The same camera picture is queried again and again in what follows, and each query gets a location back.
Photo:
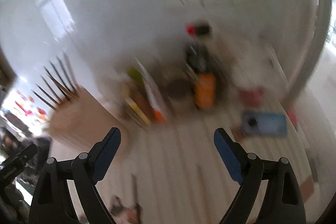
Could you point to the soy sauce bottle red cap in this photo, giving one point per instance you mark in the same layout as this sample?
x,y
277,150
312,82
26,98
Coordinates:
x,y
199,66

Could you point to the blue smartphone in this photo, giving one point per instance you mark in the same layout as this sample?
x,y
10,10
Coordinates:
x,y
263,124

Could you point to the brown coaster card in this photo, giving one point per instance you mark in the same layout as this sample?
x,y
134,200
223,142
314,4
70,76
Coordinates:
x,y
237,134

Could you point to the colourful wall stickers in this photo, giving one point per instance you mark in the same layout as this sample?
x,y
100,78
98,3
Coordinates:
x,y
27,109

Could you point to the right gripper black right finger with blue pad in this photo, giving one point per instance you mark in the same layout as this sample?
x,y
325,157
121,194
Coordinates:
x,y
282,202

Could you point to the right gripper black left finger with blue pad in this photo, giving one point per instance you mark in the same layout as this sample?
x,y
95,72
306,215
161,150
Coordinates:
x,y
52,202

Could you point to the beige cylindrical utensil holder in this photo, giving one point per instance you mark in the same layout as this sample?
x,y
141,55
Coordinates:
x,y
80,123

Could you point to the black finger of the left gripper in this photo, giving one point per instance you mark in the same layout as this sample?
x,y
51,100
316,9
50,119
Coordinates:
x,y
13,166

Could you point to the brown lid jar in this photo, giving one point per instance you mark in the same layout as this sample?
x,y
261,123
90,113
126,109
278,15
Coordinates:
x,y
178,90

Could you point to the clear plastic bag red item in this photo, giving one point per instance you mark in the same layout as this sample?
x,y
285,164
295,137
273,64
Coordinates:
x,y
256,70

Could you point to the orange seasoning box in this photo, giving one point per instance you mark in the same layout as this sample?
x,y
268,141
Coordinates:
x,y
159,113

